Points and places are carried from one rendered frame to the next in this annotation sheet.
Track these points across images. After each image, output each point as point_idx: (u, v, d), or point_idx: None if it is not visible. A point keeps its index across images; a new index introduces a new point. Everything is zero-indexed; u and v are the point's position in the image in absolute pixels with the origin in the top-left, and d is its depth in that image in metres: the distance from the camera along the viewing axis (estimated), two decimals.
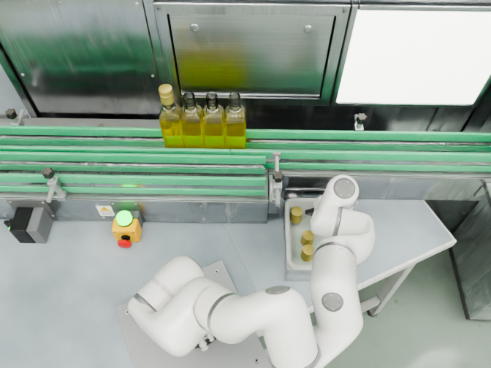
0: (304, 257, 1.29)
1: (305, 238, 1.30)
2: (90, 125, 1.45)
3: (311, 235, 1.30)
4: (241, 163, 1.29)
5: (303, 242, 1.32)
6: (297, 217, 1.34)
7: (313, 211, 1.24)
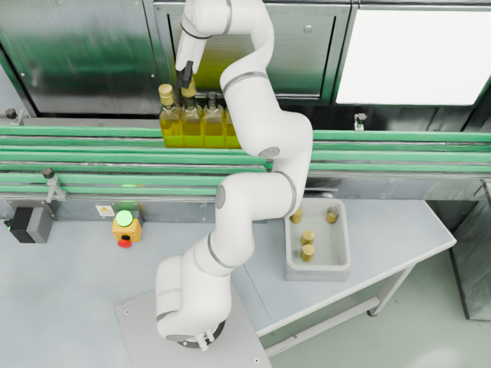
0: (304, 257, 1.29)
1: (305, 238, 1.30)
2: (90, 125, 1.45)
3: (311, 235, 1.30)
4: (241, 163, 1.29)
5: (303, 242, 1.32)
6: (297, 217, 1.34)
7: (191, 65, 1.01)
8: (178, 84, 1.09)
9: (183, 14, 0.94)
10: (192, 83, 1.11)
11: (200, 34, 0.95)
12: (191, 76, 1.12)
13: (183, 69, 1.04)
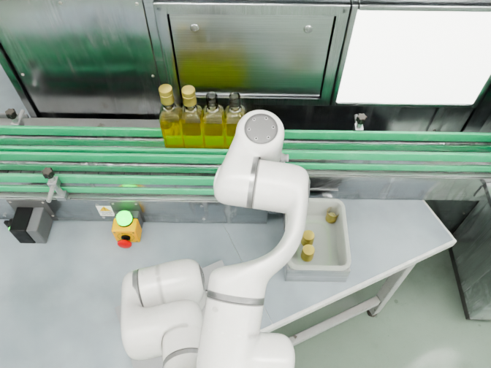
0: (304, 257, 1.29)
1: (305, 238, 1.30)
2: (90, 125, 1.45)
3: (311, 235, 1.30)
4: None
5: (303, 242, 1.32)
6: None
7: None
8: None
9: None
10: (193, 93, 1.14)
11: None
12: (192, 86, 1.15)
13: None
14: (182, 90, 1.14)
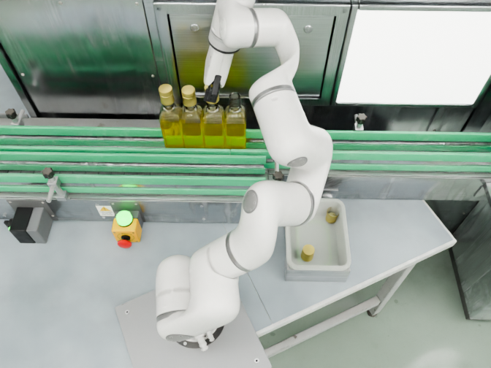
0: (304, 257, 1.29)
1: None
2: (90, 125, 1.45)
3: (212, 84, 1.13)
4: (241, 163, 1.29)
5: None
6: None
7: (219, 79, 1.04)
8: (206, 98, 1.13)
9: (210, 31, 0.98)
10: (193, 93, 1.14)
11: (227, 49, 0.99)
12: (192, 86, 1.15)
13: (211, 83, 1.08)
14: (182, 90, 1.14)
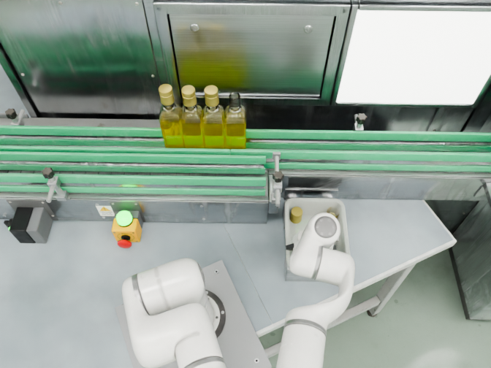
0: None
1: (215, 92, 1.13)
2: (90, 125, 1.45)
3: (212, 87, 1.14)
4: (241, 163, 1.29)
5: (215, 99, 1.15)
6: (297, 217, 1.34)
7: (294, 247, 1.20)
8: None
9: None
10: (193, 93, 1.14)
11: None
12: (192, 86, 1.15)
13: None
14: (182, 90, 1.14)
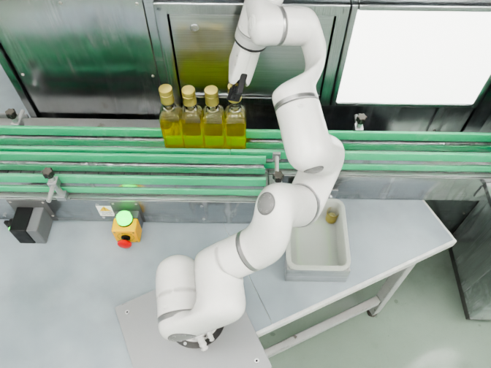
0: None
1: (215, 92, 1.13)
2: (90, 125, 1.45)
3: (212, 87, 1.14)
4: (241, 163, 1.29)
5: (215, 99, 1.15)
6: None
7: (245, 78, 1.04)
8: (229, 98, 1.13)
9: (238, 29, 0.98)
10: (193, 93, 1.14)
11: (254, 47, 0.99)
12: (192, 86, 1.15)
13: (236, 82, 1.08)
14: (182, 90, 1.14)
